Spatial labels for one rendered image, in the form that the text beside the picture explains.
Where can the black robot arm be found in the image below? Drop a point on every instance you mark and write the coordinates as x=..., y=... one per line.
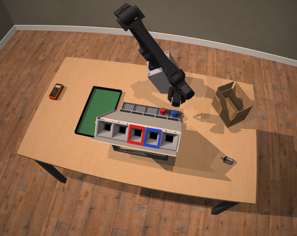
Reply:
x=153, y=53

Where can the grey slanted panel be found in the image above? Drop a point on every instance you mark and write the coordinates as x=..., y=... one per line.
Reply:
x=140, y=115

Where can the blue round disc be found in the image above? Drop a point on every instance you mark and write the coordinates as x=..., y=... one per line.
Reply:
x=174, y=113

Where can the green tray with black rim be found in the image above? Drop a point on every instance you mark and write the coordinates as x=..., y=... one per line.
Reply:
x=100, y=101

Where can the red plug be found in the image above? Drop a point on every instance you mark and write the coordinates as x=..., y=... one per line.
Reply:
x=162, y=111

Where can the orange digital multimeter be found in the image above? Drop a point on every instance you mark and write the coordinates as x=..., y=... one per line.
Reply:
x=57, y=89

